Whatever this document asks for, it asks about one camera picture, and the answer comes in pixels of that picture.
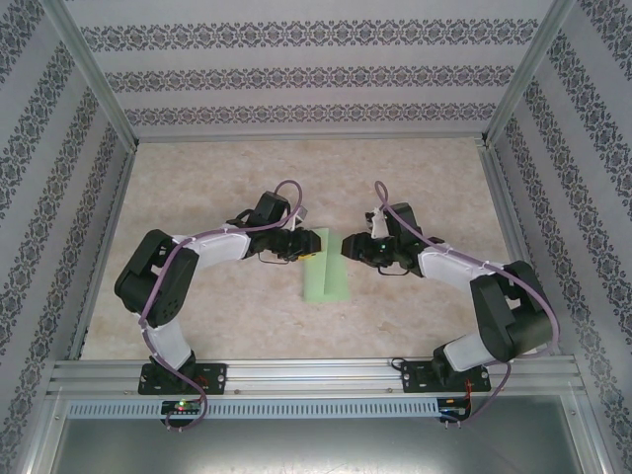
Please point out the green paper sheet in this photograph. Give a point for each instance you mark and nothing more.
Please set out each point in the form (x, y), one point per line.
(336, 281)

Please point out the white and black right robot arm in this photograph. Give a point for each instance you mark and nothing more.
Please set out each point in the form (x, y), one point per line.
(494, 316)

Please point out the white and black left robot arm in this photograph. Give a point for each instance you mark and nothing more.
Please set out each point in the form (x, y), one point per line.
(163, 336)

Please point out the grey metal sheet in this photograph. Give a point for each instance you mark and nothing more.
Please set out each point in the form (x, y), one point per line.
(316, 449)

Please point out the controller board with green light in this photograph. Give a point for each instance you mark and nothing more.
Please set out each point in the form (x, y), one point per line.
(180, 407)

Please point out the aluminium side rail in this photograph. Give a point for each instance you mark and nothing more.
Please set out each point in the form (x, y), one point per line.
(106, 242)
(506, 212)

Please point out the aluminium mounting rail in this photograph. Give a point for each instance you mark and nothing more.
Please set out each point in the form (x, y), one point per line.
(316, 377)

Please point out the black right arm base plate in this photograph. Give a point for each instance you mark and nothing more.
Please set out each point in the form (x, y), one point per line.
(415, 377)

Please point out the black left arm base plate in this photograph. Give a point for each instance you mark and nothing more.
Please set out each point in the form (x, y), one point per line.
(214, 377)

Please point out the aluminium frame post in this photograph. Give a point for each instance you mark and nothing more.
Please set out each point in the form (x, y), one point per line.
(528, 69)
(94, 69)

